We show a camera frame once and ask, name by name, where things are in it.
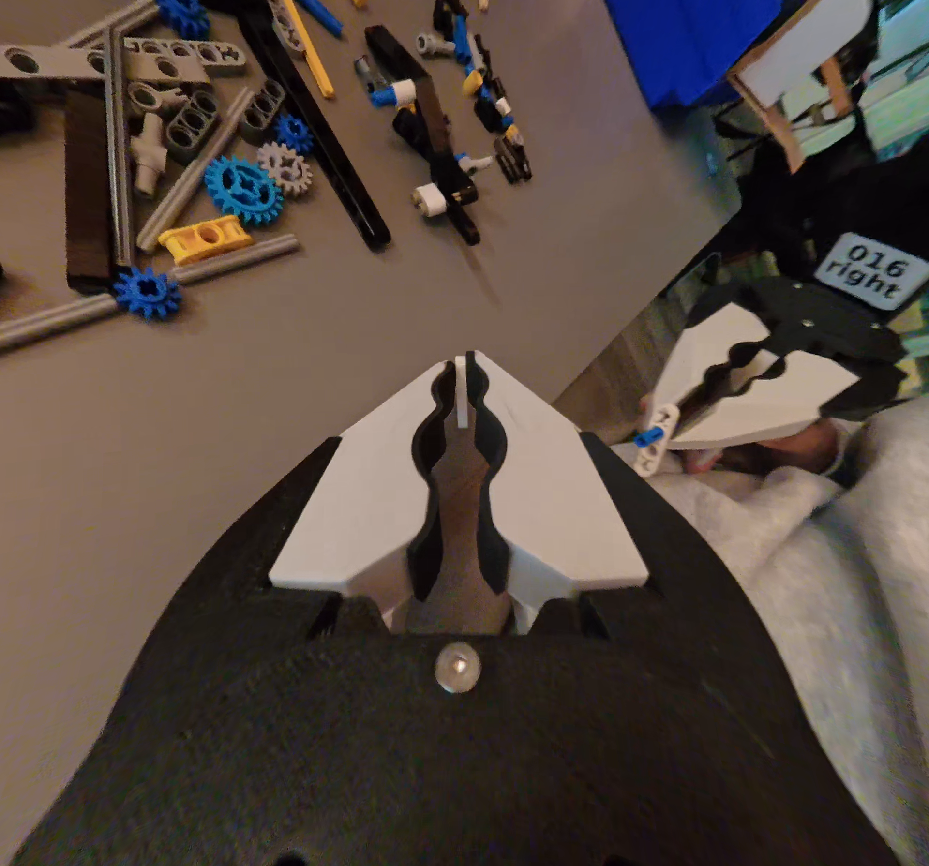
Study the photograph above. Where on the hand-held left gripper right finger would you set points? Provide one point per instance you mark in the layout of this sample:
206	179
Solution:
566	518

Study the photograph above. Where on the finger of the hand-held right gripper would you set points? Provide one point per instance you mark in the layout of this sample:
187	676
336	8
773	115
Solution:
704	343
784	401

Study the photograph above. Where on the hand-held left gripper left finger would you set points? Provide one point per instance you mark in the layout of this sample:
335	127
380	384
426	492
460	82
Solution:
341	518

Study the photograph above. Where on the black lego frame assembly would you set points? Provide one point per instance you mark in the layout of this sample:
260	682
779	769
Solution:
435	155

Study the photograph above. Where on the person's right forearm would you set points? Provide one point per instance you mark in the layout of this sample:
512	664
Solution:
885	459

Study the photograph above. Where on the grey lego axle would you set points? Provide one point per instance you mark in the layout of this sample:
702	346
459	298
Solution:
247	256
120	176
189	184
109	24
51	325

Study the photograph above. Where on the small blue lego gear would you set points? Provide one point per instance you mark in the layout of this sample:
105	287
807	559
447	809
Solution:
181	11
294	133
149	293

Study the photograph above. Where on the pile of small lego pins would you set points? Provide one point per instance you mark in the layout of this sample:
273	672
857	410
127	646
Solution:
501	118

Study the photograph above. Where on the yellow lego connector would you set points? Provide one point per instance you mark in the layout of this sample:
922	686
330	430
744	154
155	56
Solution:
207	236

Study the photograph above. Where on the large light blue lego gear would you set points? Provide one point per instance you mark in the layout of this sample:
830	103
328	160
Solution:
243	189

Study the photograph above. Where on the grey lego gear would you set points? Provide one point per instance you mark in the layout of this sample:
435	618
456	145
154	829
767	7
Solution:
287	169

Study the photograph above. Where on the long black lego beam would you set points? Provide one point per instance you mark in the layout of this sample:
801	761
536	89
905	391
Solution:
326	147

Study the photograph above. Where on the grey lego pin connector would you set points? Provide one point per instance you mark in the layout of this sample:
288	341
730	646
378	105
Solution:
434	44

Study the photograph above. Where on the light grey lego cross connector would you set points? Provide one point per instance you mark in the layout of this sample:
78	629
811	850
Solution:
149	162

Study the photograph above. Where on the dark grey short lego beam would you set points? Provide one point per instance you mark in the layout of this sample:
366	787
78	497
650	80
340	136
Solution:
192	126
261	111

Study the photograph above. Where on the dark grey lego connector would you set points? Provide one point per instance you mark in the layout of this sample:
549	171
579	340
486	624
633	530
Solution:
363	70

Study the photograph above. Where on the yellow lego axle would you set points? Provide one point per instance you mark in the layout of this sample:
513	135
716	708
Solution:
312	60

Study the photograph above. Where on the grey round lego connector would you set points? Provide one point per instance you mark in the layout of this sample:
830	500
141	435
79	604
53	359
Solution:
149	95

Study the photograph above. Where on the light grey lego liftarm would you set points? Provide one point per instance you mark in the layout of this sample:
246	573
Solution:
189	52

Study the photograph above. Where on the thin grey lego liftarm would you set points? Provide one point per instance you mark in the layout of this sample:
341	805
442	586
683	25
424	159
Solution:
279	10

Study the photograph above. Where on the light grey angled lego beam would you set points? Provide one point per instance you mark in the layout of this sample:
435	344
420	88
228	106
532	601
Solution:
51	62

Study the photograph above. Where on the person's right hand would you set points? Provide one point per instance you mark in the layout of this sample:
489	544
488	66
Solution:
762	456

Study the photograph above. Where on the person in grey hoodie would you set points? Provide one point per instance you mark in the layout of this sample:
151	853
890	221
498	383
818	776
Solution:
834	626

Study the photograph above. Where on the blue plastic bin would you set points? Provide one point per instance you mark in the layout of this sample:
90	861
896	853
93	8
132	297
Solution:
682	24

